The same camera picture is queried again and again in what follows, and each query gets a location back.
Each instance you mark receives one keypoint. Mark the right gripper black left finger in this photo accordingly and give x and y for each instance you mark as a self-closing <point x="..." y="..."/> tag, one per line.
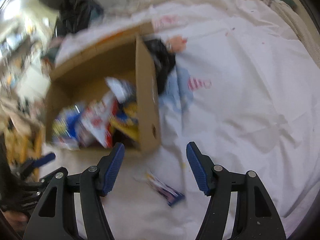
<point x="54" y="215"/>

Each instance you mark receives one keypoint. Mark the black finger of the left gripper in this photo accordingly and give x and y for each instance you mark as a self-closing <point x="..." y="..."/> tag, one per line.
<point x="44" y="160"/>

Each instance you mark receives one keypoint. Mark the white red snack bag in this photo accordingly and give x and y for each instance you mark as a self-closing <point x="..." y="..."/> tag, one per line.
<point x="94" y="122"/>

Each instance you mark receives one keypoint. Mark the blue green candy bag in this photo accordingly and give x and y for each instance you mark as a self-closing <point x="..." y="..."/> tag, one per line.
<point x="64" y="134"/>

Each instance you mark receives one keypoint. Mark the blue striped snack packet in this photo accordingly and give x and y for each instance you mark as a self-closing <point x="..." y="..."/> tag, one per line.
<point x="171" y="195"/>

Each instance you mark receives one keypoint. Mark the brown cardboard box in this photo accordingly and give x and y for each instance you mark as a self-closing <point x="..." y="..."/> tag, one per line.
<point x="81" y="78"/>

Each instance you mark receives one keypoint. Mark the blue yellow chips bag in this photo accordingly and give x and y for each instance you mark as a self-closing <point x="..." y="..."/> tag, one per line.
<point x="126" y="120"/>

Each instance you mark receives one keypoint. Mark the white penguin snack bag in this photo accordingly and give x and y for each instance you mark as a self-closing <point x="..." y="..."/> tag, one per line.
<point x="123" y="90"/>

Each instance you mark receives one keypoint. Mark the white bed sheet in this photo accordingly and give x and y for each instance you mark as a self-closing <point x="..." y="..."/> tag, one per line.
<point x="246" y="91"/>

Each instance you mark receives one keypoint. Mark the black plastic garbage bag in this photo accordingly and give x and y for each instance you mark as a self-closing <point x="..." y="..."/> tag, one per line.
<point x="74" y="15"/>

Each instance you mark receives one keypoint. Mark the grey crumpled cloth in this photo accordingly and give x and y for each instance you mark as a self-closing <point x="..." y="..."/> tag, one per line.
<point x="164" y="62"/>

